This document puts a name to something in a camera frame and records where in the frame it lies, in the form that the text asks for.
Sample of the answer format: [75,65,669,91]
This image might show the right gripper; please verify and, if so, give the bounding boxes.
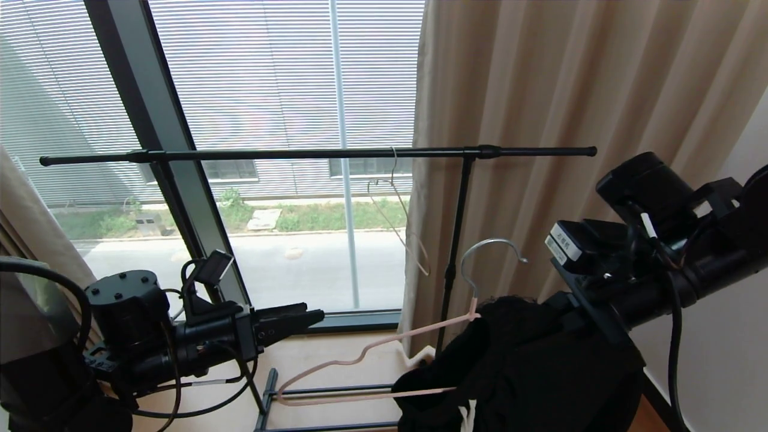
[549,257,709,347]

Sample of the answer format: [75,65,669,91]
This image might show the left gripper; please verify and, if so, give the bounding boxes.
[174,302,326,369]

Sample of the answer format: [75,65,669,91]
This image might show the pink clothes hanger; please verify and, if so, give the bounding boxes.
[366,147,432,277]
[276,238,530,409]

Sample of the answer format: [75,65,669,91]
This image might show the black knitted shorts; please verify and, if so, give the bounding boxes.
[391,294,646,432]

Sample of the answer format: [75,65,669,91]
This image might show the black clothes rack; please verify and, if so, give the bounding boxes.
[40,145,598,432]

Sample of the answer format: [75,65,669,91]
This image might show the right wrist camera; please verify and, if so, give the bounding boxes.
[544,219,637,283]

